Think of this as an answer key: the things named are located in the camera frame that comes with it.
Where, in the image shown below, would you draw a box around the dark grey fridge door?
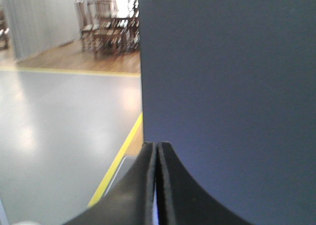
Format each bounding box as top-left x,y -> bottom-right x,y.
139,0 -> 316,225

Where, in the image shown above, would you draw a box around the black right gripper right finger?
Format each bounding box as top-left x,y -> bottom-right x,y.
156,142 -> 250,225

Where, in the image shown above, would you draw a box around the wooden chairs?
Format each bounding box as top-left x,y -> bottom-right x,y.
75,0 -> 140,57

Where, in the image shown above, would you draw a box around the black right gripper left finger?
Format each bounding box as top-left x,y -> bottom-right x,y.
66,142 -> 157,225

